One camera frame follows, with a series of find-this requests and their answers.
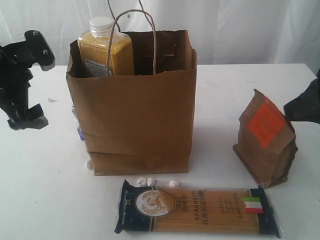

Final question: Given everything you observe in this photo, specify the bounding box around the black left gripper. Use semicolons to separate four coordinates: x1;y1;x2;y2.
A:
0;41;49;130

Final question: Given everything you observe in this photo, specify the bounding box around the small white blue milk carton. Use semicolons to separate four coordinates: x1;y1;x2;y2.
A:
71;105;85;141

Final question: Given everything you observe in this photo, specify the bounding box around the blue spaghetti packet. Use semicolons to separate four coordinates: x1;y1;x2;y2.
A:
114;180;281;238

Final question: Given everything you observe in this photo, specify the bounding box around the brown kraft pouch orange label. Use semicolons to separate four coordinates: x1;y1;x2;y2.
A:
233;89;298;188

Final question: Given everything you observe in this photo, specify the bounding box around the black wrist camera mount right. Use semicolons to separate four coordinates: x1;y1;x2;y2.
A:
283;77;320;124

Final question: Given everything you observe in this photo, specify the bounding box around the small paper scrap on table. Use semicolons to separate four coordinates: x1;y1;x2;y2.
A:
47;97;57;103

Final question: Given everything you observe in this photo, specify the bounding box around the brown paper bag with handles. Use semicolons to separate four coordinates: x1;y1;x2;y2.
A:
66;16;197;176

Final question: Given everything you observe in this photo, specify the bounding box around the yellow grain container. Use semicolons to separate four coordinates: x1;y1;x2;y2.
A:
77;16;134;78

